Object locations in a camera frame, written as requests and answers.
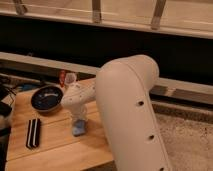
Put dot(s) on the dark blue bowl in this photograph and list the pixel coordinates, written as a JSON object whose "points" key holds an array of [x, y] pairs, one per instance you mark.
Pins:
{"points": [[46, 98]]}

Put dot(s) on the black object at left edge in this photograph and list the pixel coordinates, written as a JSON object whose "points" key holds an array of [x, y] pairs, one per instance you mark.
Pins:
{"points": [[6, 107]]}

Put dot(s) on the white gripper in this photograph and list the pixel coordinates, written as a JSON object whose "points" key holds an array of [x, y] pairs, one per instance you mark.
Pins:
{"points": [[75, 99]]}

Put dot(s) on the white cup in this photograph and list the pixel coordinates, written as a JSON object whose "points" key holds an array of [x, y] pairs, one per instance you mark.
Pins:
{"points": [[70, 81]]}

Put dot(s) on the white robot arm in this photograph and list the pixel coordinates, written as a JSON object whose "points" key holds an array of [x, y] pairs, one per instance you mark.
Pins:
{"points": [[121, 92]]}

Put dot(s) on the red bottle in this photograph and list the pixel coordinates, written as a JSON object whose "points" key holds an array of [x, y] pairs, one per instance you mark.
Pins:
{"points": [[62, 78]]}

